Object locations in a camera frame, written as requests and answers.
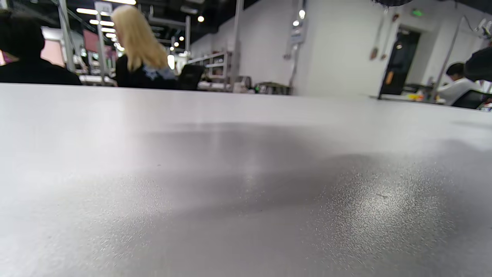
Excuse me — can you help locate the metal storage shelf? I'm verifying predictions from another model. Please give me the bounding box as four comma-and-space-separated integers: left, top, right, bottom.
187, 51, 233, 91

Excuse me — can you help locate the black office chair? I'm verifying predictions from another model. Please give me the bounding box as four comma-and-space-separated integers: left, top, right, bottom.
178, 64, 205, 91
452, 90, 492, 110

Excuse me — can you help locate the dark doorway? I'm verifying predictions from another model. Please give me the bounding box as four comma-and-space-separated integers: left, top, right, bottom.
379, 26, 421, 97

